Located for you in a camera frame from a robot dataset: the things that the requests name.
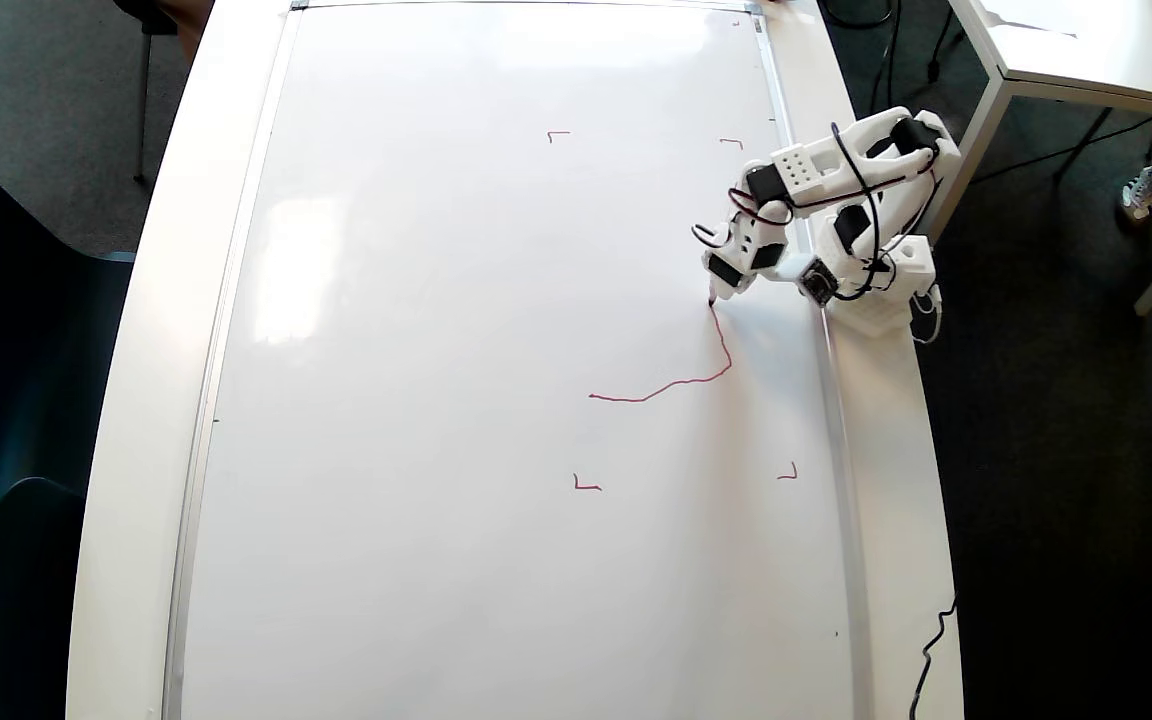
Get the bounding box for white side table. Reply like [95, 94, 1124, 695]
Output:
[946, 0, 1152, 317]

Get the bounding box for white cable at base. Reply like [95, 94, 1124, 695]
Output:
[911, 285, 943, 346]

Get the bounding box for white sneaker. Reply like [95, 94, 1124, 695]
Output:
[1120, 164, 1152, 223]

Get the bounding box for dark blue chair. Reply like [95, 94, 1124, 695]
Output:
[0, 478, 87, 720]
[0, 135, 137, 546]

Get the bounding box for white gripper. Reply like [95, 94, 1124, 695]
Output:
[702, 218, 789, 299]

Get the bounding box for white paper sheet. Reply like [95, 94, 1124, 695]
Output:
[976, 0, 1079, 39]

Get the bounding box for thin black floor cable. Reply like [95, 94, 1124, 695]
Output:
[969, 116, 1152, 185]

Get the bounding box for large white whiteboard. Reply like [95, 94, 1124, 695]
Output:
[161, 0, 877, 720]

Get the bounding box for chair with metal leg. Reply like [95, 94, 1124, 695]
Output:
[116, 0, 213, 187]

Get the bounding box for black cable on table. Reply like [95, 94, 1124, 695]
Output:
[909, 597, 957, 720]

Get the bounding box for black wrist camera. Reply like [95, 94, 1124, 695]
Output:
[800, 258, 839, 307]

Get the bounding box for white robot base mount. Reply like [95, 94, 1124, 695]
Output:
[816, 235, 937, 338]

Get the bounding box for black camera cable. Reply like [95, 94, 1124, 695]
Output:
[821, 0, 899, 301]

